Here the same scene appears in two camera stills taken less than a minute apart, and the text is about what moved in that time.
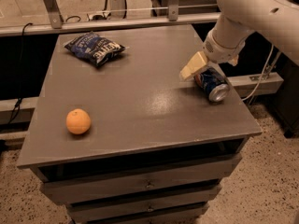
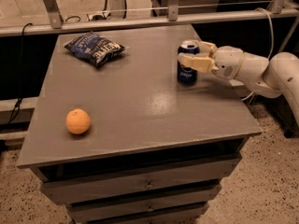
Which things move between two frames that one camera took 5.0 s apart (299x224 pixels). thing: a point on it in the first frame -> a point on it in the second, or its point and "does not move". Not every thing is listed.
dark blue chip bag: x=93 y=48 does not move
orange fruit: x=78 y=121 does not move
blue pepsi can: x=212 y=84 -> x=185 y=75
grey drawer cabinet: x=130 y=141 does not move
